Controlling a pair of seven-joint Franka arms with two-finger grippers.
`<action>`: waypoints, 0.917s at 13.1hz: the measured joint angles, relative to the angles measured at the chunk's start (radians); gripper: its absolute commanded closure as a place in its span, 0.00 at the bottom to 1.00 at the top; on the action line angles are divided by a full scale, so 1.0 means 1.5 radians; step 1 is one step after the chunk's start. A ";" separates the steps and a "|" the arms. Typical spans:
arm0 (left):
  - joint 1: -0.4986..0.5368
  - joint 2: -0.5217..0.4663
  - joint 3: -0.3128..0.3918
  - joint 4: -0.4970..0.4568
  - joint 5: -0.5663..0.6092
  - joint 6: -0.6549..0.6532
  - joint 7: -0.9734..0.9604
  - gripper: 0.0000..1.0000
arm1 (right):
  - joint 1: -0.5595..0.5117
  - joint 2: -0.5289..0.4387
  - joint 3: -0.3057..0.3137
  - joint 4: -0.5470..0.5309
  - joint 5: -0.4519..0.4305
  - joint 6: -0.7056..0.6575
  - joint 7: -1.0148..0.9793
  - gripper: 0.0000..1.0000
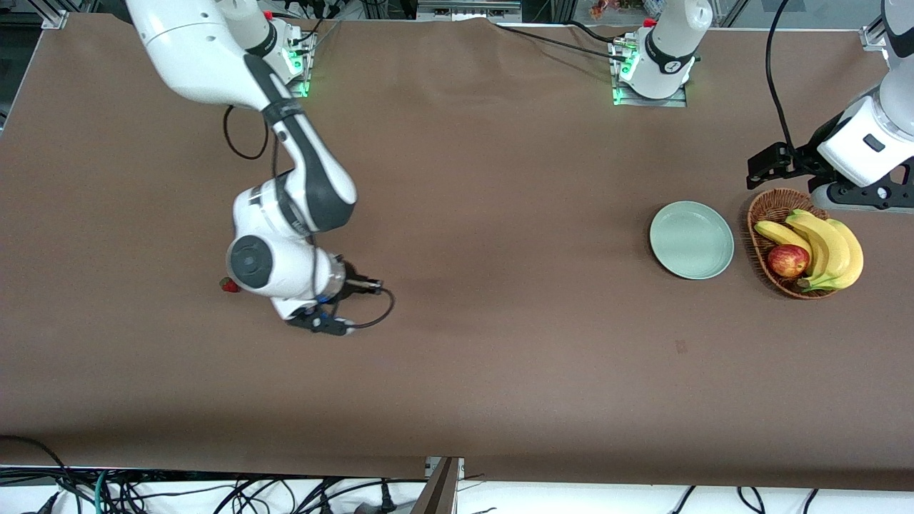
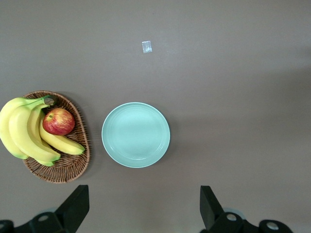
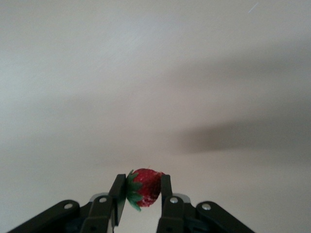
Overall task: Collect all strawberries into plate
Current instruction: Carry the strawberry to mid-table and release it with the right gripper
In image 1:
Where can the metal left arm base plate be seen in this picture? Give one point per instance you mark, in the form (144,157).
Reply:
(678,100)

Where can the red toy strawberry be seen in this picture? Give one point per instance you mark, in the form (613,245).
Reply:
(229,285)

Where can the red apple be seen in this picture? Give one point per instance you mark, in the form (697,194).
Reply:
(787,260)

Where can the aluminium frame rail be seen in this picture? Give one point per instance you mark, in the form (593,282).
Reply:
(468,8)

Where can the aluminium frame profile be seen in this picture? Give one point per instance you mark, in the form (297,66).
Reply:
(56,20)
(872,39)

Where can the short yellow banana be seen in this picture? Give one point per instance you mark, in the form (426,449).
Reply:
(778,232)

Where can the brown wicker basket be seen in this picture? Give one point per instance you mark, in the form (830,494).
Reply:
(767,203)

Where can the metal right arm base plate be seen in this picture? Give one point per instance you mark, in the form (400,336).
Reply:
(296,86)

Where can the black power plug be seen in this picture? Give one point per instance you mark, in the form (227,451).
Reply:
(387,500)

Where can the pale green round plate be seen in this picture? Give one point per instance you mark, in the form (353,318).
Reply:
(691,239)

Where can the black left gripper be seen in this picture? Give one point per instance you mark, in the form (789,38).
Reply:
(805,155)

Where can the long yellow banana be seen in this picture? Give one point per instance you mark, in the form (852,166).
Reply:
(853,257)

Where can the brown table cover sheet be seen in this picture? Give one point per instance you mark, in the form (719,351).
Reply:
(500,357)

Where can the small metal bracket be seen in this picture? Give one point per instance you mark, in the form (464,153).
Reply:
(432,467)

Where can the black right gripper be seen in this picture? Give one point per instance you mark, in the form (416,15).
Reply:
(340,280)

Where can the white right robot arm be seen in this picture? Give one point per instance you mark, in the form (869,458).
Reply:
(193,57)

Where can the colourful background object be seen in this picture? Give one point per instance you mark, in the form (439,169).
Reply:
(607,8)

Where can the yellow banana bunch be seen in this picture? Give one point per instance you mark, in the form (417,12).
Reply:
(825,243)

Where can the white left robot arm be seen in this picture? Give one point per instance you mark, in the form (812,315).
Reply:
(671,43)

